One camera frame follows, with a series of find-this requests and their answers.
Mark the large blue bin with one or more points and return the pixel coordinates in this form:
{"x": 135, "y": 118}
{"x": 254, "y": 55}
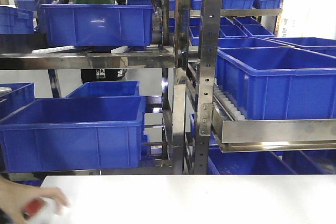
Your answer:
{"x": 278, "y": 82}
{"x": 50, "y": 135}

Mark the bare human hand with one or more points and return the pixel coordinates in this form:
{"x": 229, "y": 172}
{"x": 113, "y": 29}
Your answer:
{"x": 15, "y": 197}

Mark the blue bin behind lower left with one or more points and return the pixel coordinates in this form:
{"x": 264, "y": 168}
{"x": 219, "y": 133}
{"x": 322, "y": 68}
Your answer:
{"x": 106, "y": 89}

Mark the blue bin upper shelf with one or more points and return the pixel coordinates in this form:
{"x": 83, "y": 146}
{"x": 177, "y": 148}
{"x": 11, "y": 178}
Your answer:
{"x": 98, "y": 24}

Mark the large blue bin lower left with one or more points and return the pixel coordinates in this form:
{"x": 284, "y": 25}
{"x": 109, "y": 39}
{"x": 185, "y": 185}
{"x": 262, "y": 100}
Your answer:
{"x": 50, "y": 135}

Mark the large blue bin right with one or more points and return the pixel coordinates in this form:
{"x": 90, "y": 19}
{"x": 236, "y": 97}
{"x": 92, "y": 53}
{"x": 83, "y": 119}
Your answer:
{"x": 278, "y": 82}

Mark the red mushroom push button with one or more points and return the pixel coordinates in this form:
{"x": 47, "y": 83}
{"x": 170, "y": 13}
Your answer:
{"x": 33, "y": 208}

